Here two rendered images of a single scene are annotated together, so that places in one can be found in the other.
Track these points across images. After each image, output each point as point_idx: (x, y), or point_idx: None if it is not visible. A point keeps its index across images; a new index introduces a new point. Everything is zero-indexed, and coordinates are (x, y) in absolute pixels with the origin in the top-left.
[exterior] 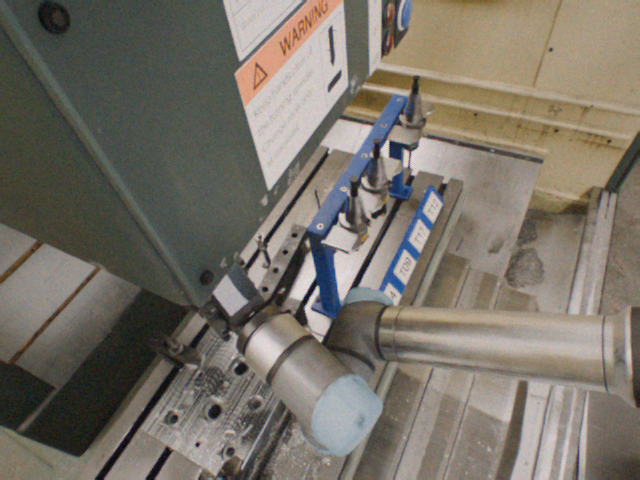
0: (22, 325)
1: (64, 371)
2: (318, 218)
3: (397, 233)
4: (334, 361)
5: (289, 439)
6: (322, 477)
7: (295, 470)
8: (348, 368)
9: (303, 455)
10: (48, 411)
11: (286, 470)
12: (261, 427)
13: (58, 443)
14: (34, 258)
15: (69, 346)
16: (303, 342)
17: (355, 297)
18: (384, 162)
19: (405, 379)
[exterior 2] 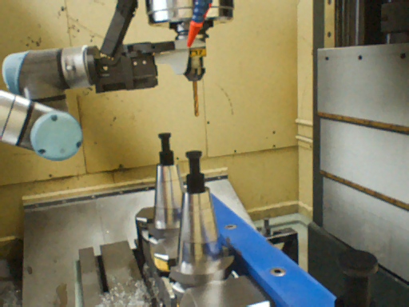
0: (335, 161)
1: (330, 226)
2: (212, 199)
3: None
4: (36, 56)
5: (140, 298)
6: (95, 301)
7: (120, 292)
8: (28, 63)
9: (121, 300)
10: (317, 235)
11: (126, 289)
12: (152, 254)
13: (307, 261)
14: (364, 130)
15: (341, 217)
16: (58, 50)
17: (65, 113)
18: (181, 213)
19: None
